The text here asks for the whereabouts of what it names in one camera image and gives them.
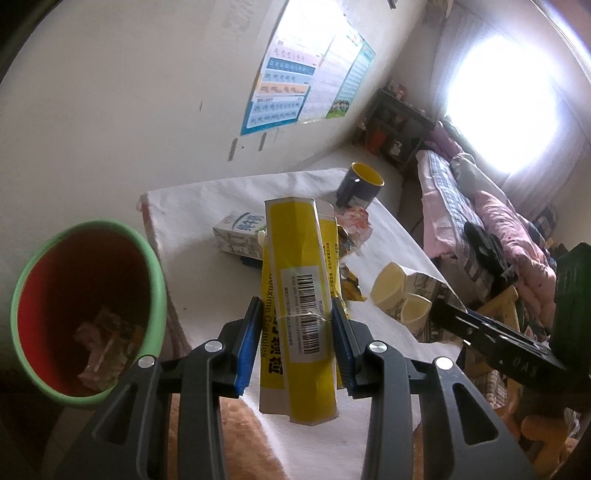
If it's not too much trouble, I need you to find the black clothing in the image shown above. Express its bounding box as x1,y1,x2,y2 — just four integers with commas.
464,222,513,282

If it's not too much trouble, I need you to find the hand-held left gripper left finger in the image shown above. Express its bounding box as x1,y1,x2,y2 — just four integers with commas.
55,295,262,480

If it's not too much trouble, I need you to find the red bin with green rim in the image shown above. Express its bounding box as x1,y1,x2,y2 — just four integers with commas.
10,220,168,408

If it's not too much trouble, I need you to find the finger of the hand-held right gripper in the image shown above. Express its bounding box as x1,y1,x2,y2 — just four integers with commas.
431,299,499,358

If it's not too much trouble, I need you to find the yellow brown snack wrapper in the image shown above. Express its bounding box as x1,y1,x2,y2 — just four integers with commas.
339,263,366,303

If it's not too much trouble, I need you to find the orange snack wrapper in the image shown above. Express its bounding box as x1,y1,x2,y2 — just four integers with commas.
335,207,374,257

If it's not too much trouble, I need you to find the green number wall poster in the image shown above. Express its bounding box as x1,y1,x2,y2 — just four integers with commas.
325,41,377,120

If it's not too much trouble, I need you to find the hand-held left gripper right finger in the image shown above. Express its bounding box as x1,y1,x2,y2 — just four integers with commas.
330,299,536,480

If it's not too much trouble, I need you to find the pink snack bag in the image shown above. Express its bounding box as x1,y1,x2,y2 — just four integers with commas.
76,308,145,385

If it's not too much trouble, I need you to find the grey white pillow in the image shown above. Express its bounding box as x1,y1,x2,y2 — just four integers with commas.
450,154,502,199

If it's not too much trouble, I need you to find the pink quilt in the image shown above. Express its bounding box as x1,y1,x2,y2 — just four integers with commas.
475,190,557,319

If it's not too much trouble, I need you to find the purple clothing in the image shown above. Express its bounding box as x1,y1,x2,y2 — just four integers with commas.
425,124,462,158

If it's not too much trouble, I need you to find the brown plush blanket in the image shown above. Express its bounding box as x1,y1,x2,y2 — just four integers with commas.
168,397,289,480

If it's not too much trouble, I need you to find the blue mug with yellow inside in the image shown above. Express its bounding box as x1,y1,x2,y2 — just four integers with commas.
335,162,385,208

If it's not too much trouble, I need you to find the bed with plaid sheet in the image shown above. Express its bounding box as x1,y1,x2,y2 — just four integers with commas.
416,120,573,324

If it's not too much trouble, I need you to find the blue letter wall poster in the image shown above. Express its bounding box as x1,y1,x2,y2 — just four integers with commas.
240,28,324,136

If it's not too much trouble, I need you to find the yellow medicine box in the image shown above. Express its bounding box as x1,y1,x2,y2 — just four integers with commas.
259,196,342,425

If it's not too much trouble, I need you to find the yellow wooden chair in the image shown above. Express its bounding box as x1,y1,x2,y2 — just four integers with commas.
475,284,520,333

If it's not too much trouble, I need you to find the white tablecloth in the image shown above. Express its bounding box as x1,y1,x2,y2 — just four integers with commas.
140,167,465,480

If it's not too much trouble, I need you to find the white and blue milk carton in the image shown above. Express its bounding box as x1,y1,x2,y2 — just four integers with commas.
213,211,269,259

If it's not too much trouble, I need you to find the bright window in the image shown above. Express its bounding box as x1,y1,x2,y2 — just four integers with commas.
443,32,559,174

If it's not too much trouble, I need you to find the white chart wall poster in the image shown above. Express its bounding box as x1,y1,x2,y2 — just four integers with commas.
302,32,358,124

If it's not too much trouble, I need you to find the dark shelf unit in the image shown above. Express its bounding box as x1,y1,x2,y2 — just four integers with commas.
353,88,437,171

